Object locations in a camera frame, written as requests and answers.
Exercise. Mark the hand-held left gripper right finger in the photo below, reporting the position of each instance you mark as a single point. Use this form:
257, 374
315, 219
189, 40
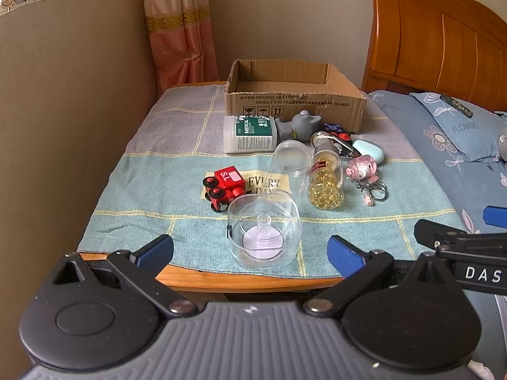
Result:
343, 255

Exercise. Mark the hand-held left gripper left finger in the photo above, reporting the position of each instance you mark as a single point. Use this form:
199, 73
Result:
155, 251

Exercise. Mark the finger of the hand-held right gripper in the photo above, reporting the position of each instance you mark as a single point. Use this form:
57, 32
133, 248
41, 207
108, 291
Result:
495, 215
443, 233

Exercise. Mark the clear plastic jar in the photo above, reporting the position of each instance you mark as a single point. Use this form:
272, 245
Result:
261, 241

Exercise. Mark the clear plastic tube container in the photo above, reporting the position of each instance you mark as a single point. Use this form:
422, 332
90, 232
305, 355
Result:
291, 158

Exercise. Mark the dark blue fidget toy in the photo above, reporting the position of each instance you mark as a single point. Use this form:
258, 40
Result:
336, 130

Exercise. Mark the grey elephant toy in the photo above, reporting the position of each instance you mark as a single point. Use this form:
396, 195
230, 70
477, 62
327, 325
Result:
301, 124

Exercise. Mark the white pill bottle green label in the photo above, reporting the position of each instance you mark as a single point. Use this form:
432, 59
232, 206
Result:
249, 134

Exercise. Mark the brown cardboard box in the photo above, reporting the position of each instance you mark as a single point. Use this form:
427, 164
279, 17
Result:
293, 103

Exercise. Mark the checked teal grey tablecloth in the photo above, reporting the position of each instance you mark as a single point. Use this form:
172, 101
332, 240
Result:
150, 190

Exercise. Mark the bottle of yellow capsules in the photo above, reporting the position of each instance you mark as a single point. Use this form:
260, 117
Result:
325, 190

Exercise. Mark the blue floral pillow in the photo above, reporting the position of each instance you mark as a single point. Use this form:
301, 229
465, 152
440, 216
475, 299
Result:
427, 166
467, 130

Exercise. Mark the grey plush toy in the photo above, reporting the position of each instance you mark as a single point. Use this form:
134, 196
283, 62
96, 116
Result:
504, 142

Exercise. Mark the wooden bedside table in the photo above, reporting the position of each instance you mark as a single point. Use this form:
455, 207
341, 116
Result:
237, 283

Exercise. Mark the red toy train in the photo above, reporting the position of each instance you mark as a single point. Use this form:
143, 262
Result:
227, 180

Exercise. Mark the light blue oval case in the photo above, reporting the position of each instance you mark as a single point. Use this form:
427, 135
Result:
370, 151

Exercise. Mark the wooden headboard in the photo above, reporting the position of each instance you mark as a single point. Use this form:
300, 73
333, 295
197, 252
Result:
435, 39

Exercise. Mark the pink cream curtain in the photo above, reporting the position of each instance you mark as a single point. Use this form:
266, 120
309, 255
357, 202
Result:
174, 27

